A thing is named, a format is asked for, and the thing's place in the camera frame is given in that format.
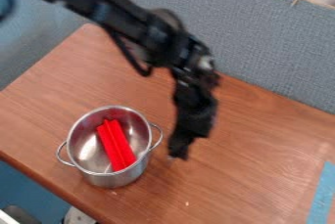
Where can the white object under table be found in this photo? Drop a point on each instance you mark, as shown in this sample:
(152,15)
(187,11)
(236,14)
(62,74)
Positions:
(77,217)

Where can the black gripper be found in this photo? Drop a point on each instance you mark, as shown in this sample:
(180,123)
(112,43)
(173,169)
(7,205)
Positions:
(196,106)

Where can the red plastic block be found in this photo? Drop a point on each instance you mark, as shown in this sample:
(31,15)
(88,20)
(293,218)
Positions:
(116,145)

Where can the grey fabric divider panel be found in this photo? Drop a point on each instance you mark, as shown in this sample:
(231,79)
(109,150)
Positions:
(275,43)

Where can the dark object bottom left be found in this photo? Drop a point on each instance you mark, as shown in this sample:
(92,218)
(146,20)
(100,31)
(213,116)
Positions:
(21,215)

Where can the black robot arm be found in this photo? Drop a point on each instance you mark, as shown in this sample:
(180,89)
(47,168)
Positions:
(155,40)

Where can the metal pot with handles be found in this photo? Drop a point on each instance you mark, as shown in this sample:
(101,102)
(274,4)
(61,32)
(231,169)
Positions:
(82,150)

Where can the blue tape strip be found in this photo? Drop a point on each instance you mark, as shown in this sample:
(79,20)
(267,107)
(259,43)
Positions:
(323,196)

